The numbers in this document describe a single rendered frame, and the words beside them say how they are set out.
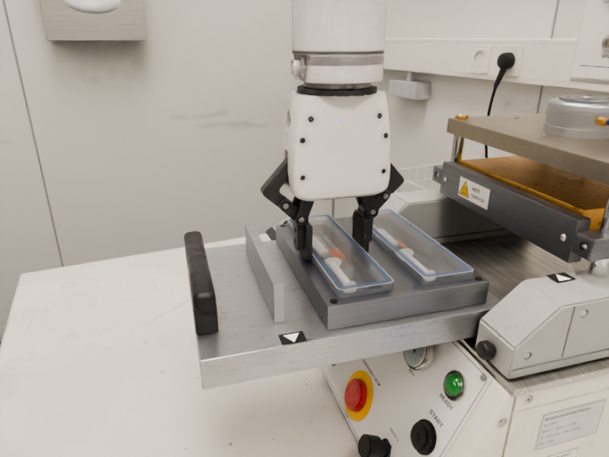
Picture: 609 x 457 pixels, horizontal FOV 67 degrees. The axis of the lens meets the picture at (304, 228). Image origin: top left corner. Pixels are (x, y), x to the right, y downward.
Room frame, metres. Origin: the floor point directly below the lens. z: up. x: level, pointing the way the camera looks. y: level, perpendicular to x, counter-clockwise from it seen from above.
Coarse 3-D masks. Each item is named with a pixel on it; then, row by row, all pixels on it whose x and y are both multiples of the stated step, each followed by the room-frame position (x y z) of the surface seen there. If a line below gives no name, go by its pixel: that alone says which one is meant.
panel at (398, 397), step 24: (360, 360) 0.50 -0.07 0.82; (384, 360) 0.46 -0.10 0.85; (456, 360) 0.38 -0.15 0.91; (336, 384) 0.51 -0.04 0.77; (384, 384) 0.44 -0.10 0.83; (408, 384) 0.41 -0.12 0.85; (432, 384) 0.39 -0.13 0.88; (480, 384) 0.34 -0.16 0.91; (384, 408) 0.42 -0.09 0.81; (408, 408) 0.39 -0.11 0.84; (432, 408) 0.37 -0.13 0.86; (456, 408) 0.35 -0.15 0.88; (360, 432) 0.43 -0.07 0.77; (384, 432) 0.40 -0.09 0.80; (408, 432) 0.37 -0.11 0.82; (432, 432) 0.35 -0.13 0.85; (456, 432) 0.33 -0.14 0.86; (408, 456) 0.36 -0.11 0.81; (432, 456) 0.34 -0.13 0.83
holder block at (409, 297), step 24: (288, 240) 0.49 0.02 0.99; (312, 264) 0.43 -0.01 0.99; (384, 264) 0.43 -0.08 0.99; (312, 288) 0.39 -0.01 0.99; (408, 288) 0.38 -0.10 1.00; (432, 288) 0.38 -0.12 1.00; (456, 288) 0.38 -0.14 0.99; (480, 288) 0.39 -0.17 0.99; (336, 312) 0.35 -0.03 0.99; (360, 312) 0.35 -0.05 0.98; (384, 312) 0.36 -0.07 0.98; (408, 312) 0.37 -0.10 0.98
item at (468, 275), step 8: (352, 216) 0.55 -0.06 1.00; (376, 240) 0.48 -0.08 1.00; (384, 248) 0.46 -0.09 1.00; (392, 256) 0.44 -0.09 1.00; (400, 256) 0.43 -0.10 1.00; (456, 256) 0.43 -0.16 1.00; (400, 264) 0.43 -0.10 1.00; (408, 264) 0.41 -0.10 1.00; (416, 272) 0.39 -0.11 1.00; (464, 272) 0.39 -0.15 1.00; (472, 272) 0.40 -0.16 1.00; (424, 280) 0.38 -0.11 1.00; (432, 280) 0.38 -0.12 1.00; (440, 280) 0.39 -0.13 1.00; (448, 280) 0.39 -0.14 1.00; (456, 280) 0.39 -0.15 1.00
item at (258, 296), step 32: (224, 256) 0.50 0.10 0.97; (256, 256) 0.43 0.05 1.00; (224, 288) 0.42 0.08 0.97; (256, 288) 0.42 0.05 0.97; (288, 288) 0.42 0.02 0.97; (224, 320) 0.36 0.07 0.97; (256, 320) 0.36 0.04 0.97; (288, 320) 0.36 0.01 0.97; (320, 320) 0.36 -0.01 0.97; (416, 320) 0.36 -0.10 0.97; (448, 320) 0.37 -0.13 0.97; (224, 352) 0.32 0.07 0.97; (256, 352) 0.32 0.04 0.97; (288, 352) 0.33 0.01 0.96; (320, 352) 0.33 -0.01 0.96; (352, 352) 0.34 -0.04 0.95; (384, 352) 0.35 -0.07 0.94; (224, 384) 0.31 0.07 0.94
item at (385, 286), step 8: (288, 224) 0.52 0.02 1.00; (312, 256) 0.43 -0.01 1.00; (320, 264) 0.41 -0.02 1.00; (320, 272) 0.41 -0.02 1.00; (328, 280) 0.38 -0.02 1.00; (392, 280) 0.38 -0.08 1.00; (336, 288) 0.36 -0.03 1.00; (352, 288) 0.36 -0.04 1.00; (360, 288) 0.36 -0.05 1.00; (368, 288) 0.37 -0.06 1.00; (376, 288) 0.37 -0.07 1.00; (384, 288) 0.37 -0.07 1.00; (336, 296) 0.36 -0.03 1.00; (344, 296) 0.36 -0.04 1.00; (352, 296) 0.36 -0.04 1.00
